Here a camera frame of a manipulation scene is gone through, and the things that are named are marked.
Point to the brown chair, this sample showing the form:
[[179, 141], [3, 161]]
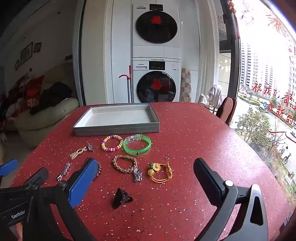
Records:
[[227, 109]]

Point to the small picture frame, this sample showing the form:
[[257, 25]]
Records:
[[37, 47], [17, 64]]

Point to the beige metal hair clip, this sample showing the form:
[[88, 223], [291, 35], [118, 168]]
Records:
[[78, 153]]

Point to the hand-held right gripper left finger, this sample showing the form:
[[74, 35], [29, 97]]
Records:
[[84, 183]]

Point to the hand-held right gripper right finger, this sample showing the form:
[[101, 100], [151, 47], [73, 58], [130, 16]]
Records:
[[205, 176]]

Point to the red printed cushion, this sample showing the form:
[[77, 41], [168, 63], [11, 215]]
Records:
[[33, 92]]

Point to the wooden chair with towel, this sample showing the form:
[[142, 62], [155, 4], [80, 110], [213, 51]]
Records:
[[216, 91]]

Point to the small silver earring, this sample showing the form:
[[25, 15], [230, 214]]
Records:
[[90, 147]]

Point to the cream sofa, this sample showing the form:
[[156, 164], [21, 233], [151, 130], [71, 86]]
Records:
[[46, 120]]

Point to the black clothing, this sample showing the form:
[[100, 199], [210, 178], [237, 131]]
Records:
[[55, 92]]

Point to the large picture frame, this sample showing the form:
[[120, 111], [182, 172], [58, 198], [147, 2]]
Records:
[[26, 53]]

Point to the red hanging ornament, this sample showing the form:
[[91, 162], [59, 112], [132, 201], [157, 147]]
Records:
[[236, 25]]

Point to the grey jewelry tray box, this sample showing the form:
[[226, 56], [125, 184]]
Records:
[[115, 115]]

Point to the black claw hair clip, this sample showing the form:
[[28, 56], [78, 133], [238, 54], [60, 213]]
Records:
[[119, 197]]

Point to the white tumble dryer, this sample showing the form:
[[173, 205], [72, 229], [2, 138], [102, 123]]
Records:
[[156, 26]]

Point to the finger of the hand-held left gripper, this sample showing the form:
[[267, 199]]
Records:
[[9, 167], [37, 178]]

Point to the green translucent bangle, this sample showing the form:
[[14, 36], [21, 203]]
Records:
[[136, 153]]

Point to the silver rhinestone barrette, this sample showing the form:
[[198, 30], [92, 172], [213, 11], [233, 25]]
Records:
[[64, 171]]

